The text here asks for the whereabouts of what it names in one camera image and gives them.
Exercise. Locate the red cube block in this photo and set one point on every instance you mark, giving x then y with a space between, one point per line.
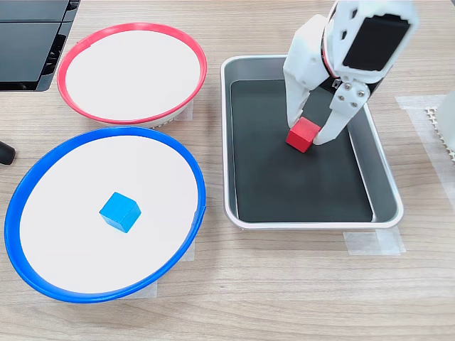
302 136

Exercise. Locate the silver metal tray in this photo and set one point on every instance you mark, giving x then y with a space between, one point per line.
385 184

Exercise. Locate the white perforated anti-slip mat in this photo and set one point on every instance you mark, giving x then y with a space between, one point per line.
432 117

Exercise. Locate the red-rimmed white dish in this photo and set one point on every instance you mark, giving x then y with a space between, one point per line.
131 74

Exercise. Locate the black electronic device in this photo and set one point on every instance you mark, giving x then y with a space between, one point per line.
25 49

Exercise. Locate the small black rounded object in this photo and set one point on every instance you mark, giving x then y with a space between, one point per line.
6 152

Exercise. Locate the blue-rimmed white dish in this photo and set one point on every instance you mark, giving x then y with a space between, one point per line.
71 231

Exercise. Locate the blue cube block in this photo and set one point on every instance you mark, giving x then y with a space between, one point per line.
119 213

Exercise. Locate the clear tape strip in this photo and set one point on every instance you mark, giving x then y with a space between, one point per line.
189 110
145 291
189 250
373 243

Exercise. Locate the black tray liner mat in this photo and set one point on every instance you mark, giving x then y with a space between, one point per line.
284 184

